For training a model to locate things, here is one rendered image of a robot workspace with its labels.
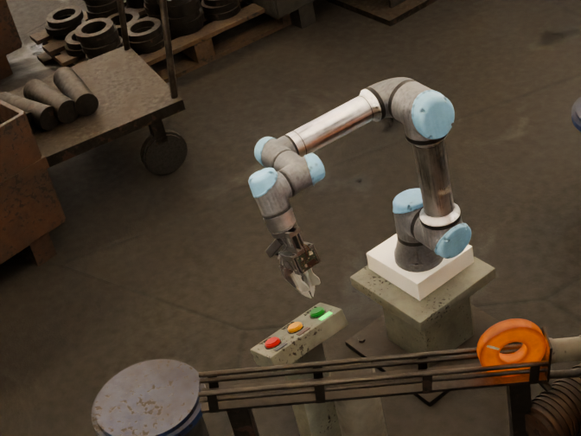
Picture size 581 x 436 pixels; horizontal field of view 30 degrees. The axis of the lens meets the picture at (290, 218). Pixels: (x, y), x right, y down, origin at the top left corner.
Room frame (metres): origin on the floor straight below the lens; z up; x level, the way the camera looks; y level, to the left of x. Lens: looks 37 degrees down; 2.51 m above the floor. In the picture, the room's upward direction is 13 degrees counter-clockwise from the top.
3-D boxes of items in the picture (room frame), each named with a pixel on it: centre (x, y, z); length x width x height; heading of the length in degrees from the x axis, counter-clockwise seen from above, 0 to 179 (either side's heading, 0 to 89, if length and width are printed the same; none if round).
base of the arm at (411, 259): (2.54, -0.36, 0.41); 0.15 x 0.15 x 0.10
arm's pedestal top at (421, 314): (2.54, -0.36, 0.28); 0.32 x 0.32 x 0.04; 31
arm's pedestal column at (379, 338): (2.54, -0.36, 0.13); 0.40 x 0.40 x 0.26; 31
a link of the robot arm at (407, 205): (2.54, -0.36, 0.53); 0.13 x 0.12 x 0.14; 26
